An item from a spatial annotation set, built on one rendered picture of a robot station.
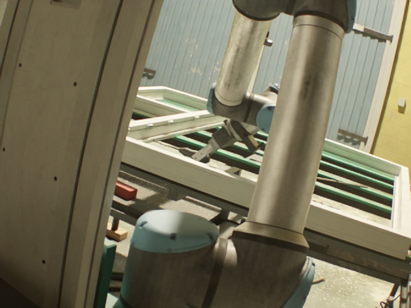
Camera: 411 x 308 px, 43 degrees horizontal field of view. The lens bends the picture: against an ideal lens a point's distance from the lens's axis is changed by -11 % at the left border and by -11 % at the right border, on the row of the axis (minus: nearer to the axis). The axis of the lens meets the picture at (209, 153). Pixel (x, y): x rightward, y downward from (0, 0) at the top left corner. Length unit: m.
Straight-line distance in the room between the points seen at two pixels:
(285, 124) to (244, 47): 0.34
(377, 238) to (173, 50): 7.38
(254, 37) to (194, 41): 7.33
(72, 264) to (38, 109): 0.28
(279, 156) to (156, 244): 0.27
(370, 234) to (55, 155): 0.99
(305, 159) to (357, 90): 7.04
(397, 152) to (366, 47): 1.57
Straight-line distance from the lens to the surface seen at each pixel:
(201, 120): 2.67
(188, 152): 1.88
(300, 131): 1.06
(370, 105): 8.08
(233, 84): 1.51
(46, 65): 0.98
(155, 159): 1.76
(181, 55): 8.71
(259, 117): 1.63
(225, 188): 1.69
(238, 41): 1.35
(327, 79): 1.11
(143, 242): 1.00
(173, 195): 1.80
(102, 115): 0.88
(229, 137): 1.77
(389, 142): 8.17
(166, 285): 1.00
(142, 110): 2.71
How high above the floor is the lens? 1.33
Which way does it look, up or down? 12 degrees down
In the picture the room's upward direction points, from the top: 15 degrees clockwise
